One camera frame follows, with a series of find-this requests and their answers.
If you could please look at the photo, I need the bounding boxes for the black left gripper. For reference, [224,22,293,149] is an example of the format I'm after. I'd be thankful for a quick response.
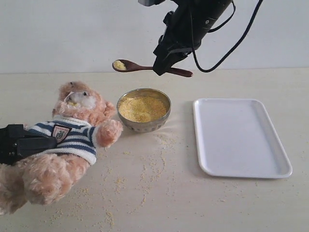
[0,124,57,165]

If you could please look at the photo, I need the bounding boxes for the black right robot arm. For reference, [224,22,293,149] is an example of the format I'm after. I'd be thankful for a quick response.
[153,0,232,75]

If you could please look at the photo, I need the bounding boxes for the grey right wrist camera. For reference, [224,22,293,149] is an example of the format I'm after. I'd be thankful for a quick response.
[138,0,165,7]

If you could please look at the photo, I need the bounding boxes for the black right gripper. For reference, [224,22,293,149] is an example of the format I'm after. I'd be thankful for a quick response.
[153,0,202,76]

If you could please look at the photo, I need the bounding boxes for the dark red wooden spoon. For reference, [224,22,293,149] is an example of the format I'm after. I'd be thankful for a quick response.
[112,59,193,78]

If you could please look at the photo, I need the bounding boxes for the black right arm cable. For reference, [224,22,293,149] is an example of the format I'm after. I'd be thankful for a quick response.
[190,0,264,73]

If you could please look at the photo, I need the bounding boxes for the white plastic tray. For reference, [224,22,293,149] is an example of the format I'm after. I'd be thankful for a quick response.
[193,98,293,179]

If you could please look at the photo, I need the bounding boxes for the metal bowl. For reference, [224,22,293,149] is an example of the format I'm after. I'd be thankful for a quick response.
[117,88,171,133]

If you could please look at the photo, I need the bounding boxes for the brown teddy bear striped sweater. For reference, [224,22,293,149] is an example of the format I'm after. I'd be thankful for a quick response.
[0,81,123,215]

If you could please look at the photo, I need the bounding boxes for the yellow millet grains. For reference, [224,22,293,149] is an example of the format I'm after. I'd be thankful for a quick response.
[119,96,167,123]

